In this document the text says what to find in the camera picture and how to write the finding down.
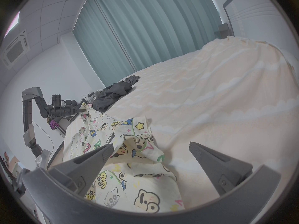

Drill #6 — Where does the black shirt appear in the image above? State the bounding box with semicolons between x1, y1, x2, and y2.
92;81;133;112

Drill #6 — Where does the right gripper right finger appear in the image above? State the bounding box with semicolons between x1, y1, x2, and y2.
189;141;253;197

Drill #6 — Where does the ceiling air conditioner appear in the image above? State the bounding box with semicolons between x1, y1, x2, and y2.
2;30;31;69

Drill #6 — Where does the grey bedside table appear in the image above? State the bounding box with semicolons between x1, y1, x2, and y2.
214;22;234;38

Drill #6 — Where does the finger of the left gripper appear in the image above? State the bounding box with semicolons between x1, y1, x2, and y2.
74;102;91;117

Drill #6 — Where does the bed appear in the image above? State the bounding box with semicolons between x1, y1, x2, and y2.
48;0;299;213

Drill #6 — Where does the white printed pyjama top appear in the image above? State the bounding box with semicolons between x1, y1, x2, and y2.
63;102;185;213

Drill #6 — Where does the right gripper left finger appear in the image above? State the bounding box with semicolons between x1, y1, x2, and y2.
48;143;114;196

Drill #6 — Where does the ceiling light panel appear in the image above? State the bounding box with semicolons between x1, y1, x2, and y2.
5;11;21;35

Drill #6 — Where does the dark grey garment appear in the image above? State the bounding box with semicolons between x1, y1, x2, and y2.
123;75;141;86

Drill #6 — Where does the pile of clothes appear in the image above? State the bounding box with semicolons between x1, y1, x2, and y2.
81;91;97;104

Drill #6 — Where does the blue-green curtain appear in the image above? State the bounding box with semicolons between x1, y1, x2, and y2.
73;0;138;93
90;0;222;71

